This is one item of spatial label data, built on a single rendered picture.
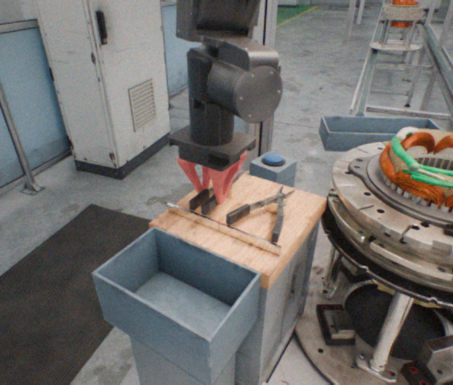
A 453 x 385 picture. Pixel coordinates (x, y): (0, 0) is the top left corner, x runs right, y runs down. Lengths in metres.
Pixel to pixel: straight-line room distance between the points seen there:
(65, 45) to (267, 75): 2.36
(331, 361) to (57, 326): 1.39
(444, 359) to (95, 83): 2.36
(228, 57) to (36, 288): 1.81
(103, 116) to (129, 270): 2.21
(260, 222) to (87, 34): 2.16
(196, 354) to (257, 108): 0.26
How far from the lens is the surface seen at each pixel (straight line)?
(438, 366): 0.71
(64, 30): 2.65
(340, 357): 0.70
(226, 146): 0.45
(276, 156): 0.73
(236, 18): 0.42
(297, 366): 0.70
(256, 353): 0.55
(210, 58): 0.41
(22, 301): 2.03
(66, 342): 1.78
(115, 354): 1.69
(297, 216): 0.52
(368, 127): 0.95
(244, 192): 0.56
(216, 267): 0.46
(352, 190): 0.55
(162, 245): 0.51
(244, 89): 0.35
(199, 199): 0.50
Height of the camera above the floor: 1.36
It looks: 33 degrees down
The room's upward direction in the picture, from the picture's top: straight up
